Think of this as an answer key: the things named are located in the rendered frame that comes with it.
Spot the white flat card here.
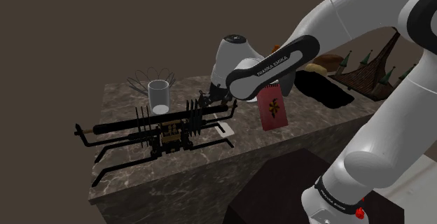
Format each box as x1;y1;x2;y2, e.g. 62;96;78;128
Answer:
212;113;236;137

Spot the white cup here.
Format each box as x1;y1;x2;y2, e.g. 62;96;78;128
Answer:
147;79;171;116

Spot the red notebook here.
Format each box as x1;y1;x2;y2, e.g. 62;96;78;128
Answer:
256;82;290;132

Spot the black barred rod model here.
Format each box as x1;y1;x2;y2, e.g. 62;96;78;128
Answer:
74;98;239;188

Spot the pale yellow bread roll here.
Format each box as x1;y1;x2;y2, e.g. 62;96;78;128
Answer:
304;63;329;78

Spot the brown bread loaf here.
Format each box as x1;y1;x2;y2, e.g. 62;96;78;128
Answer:
312;53;345;73

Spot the wire whisk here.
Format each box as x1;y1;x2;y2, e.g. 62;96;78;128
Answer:
126;66;177;97

